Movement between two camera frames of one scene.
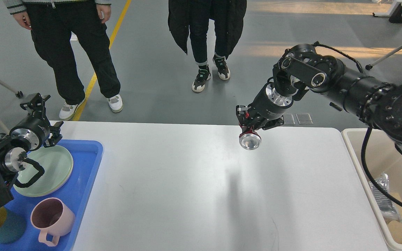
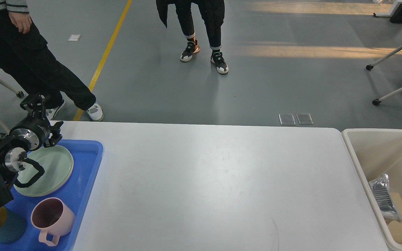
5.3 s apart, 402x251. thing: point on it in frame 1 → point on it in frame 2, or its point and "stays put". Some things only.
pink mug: x=51 y=216 stays put
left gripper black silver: x=37 y=130 stays put
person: x=52 y=22 → x=4 y=37
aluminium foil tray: x=384 y=203 stays put
